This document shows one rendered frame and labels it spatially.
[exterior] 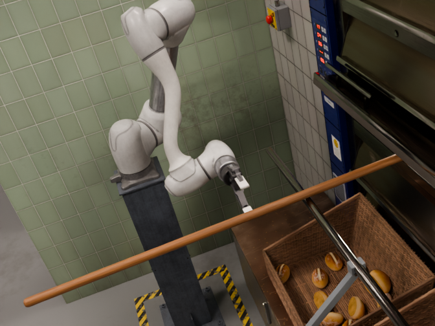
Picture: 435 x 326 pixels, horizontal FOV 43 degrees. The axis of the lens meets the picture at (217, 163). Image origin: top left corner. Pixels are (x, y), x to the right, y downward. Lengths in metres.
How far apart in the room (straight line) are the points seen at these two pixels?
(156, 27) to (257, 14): 0.97
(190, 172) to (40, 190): 1.24
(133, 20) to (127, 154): 0.65
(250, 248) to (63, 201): 1.12
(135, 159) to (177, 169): 0.40
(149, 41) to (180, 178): 0.52
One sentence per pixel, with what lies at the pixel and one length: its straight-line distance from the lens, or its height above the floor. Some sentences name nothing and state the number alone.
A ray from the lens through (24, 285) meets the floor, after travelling 3.94.
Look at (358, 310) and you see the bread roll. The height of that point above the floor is 0.65.
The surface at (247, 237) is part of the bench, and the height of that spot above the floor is 0.58.
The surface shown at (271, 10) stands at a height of 1.50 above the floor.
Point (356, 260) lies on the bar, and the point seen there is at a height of 1.17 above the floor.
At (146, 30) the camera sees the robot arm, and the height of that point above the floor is 1.72.
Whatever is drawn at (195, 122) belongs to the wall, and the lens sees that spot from 3.04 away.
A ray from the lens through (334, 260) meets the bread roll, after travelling 2.41.
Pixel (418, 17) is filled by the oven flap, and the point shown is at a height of 1.75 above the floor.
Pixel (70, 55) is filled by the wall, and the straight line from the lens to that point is 2.80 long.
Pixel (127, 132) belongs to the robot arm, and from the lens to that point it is 2.41.
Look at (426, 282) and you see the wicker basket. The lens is 2.04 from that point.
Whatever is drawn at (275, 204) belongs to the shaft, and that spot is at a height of 1.20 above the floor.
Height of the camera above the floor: 2.34
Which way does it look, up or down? 33 degrees down
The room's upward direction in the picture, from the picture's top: 15 degrees counter-clockwise
